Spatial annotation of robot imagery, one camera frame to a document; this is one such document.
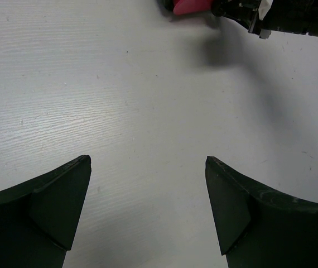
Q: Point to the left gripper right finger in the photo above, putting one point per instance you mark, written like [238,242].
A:
[258,226]

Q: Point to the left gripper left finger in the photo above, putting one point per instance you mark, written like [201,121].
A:
[39,217]

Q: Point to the black pink drawer organizer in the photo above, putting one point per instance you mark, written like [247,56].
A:
[185,7]

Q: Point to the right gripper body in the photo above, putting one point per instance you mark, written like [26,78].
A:
[263,17]

